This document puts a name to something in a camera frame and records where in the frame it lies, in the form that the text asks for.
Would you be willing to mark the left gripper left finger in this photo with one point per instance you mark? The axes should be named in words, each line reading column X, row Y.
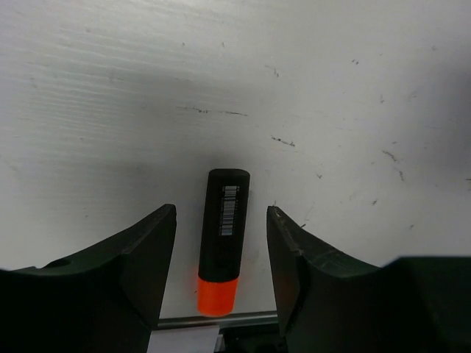
column 105, row 298

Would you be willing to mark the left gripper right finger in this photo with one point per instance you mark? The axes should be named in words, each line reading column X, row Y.
column 328, row 301

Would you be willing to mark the orange capped black highlighter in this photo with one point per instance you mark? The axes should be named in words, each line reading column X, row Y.
column 223, row 229

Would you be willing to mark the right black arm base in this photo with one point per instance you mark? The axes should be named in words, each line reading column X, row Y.
column 264, row 338

